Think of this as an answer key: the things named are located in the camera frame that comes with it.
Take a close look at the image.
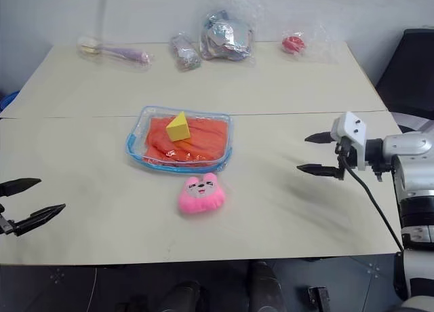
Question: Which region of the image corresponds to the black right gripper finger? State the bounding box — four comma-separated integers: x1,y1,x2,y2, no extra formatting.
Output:
296,163,344,181
304,131,336,145

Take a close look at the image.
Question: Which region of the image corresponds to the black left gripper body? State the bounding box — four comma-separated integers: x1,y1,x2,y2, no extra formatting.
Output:
0,203,16,237

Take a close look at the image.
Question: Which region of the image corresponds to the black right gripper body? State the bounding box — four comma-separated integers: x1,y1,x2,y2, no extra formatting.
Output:
334,136,359,182

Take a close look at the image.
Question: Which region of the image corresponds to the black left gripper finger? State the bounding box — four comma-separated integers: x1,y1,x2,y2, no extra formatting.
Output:
0,178,43,198
12,203,66,238

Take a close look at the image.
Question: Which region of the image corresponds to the bagged red object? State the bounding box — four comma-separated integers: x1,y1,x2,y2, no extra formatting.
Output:
279,22,344,69

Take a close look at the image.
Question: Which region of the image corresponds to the orange cloth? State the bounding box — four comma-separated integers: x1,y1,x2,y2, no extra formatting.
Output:
142,116,227,166

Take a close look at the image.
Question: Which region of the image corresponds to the clear pouch with orange cloth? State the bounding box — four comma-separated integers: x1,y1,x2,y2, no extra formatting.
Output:
125,104,235,175

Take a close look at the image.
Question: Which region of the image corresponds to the large bag of silver items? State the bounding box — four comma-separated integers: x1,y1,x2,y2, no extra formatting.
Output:
199,0,264,68

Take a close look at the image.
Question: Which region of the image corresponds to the small bagged trinket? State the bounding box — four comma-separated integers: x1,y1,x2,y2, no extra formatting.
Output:
169,33,202,72

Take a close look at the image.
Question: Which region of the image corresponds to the purple brush in plastic bag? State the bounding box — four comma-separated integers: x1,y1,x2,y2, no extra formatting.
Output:
76,35,153,69

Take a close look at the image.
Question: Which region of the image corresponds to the blue round object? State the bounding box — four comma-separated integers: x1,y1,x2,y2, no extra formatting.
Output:
0,91,18,113

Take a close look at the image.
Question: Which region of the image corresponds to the black chair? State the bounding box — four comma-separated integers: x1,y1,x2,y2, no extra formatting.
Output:
374,28,434,132

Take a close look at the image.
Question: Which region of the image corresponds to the pink plush animal toy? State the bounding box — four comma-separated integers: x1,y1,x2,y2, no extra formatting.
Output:
177,172,228,216

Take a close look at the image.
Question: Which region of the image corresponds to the small black block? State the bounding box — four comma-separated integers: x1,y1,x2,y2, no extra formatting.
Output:
307,286,332,312

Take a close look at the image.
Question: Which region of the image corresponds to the dark rounded shape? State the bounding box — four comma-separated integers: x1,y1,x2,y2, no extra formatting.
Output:
248,260,283,312

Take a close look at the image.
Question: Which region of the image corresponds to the yellow wedge block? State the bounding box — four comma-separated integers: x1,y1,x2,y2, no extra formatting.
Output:
165,111,191,143

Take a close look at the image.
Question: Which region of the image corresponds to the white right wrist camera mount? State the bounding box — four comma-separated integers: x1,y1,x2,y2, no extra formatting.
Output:
331,111,370,172

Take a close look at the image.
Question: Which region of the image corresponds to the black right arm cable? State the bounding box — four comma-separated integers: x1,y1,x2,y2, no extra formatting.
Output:
337,137,406,252

